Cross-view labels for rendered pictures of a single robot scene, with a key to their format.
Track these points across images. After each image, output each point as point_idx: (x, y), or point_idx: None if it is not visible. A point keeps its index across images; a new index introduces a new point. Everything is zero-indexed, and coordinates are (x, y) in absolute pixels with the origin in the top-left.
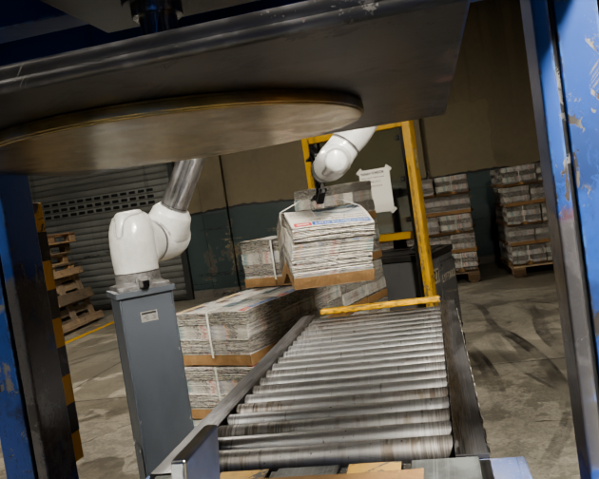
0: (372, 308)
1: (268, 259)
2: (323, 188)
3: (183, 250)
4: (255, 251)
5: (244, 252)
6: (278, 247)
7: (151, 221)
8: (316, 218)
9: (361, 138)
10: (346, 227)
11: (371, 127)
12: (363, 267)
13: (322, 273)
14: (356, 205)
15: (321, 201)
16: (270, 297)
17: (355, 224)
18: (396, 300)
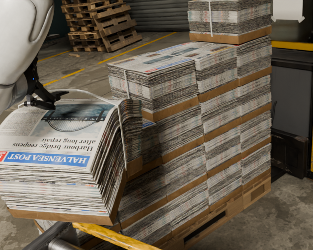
0: (120, 246)
1: (125, 88)
2: (29, 102)
3: None
4: (116, 76)
5: (110, 74)
6: (130, 79)
7: None
8: (24, 141)
9: None
10: (49, 171)
11: (10, 41)
12: (94, 212)
13: (41, 208)
14: (103, 115)
15: (47, 108)
16: None
17: (60, 170)
18: (149, 249)
